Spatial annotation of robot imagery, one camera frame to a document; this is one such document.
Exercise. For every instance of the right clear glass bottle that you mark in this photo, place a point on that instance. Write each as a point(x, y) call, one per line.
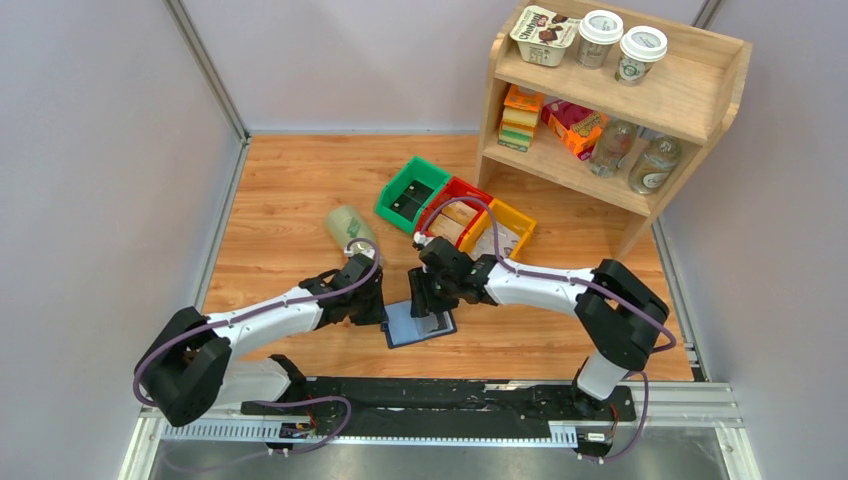
point(654, 164)

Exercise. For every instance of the right white lidded coffee cup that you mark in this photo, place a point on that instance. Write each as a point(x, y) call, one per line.
point(641, 48)

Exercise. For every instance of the green liquid plastic bottle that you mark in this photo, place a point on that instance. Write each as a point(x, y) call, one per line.
point(346, 224)

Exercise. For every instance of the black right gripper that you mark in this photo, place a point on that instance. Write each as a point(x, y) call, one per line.
point(422, 302)

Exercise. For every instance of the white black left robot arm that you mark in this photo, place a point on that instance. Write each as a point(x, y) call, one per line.
point(195, 363)

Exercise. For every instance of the yellow plastic bin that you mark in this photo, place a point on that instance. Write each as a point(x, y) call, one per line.
point(505, 214)

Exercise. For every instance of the white lidded coffee cup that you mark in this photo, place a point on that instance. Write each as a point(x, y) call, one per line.
point(641, 48)
point(599, 30)

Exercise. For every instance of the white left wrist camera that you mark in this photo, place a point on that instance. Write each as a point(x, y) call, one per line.
point(359, 247)

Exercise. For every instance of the tan cards in red bin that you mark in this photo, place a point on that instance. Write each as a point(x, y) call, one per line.
point(452, 222)

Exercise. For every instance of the left white lidded coffee cup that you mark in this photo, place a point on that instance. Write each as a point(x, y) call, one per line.
point(599, 30)

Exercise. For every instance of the left clear glass bottle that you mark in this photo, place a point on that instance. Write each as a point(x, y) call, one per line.
point(614, 143)

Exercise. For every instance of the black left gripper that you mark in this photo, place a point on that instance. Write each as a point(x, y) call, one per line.
point(377, 315)

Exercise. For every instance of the silver cards in yellow bin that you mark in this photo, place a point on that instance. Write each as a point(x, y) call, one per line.
point(507, 240)

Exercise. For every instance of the wooden shelf unit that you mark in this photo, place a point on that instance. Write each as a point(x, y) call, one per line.
point(693, 94)

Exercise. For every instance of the orange pink snack box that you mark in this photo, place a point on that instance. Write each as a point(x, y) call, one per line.
point(577, 127)

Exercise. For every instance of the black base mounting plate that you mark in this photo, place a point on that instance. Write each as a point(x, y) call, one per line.
point(450, 408)

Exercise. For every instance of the blue leather card holder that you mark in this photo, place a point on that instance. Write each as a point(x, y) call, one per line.
point(401, 329)

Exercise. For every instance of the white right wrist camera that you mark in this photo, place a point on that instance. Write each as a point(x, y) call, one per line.
point(421, 240)

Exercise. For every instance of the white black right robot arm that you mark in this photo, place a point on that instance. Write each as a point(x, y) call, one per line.
point(624, 319)

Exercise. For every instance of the black cards in green bin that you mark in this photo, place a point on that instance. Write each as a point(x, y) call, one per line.
point(411, 200)

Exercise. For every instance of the stack of sponges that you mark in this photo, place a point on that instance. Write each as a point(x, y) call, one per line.
point(520, 116)

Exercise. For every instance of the chobani yogurt cup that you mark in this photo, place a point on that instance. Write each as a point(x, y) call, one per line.
point(543, 36)

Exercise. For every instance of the green plastic bin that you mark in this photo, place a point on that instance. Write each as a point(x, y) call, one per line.
point(418, 169)

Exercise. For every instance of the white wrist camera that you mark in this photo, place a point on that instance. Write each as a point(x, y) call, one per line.
point(421, 240)
point(359, 247)

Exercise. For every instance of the red plastic bin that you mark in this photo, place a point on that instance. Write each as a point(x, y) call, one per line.
point(454, 188)

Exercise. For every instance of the clear glass bottle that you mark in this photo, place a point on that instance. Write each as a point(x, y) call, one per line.
point(614, 143)
point(654, 164)

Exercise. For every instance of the aluminium frame rail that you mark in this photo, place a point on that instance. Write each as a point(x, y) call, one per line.
point(675, 405)

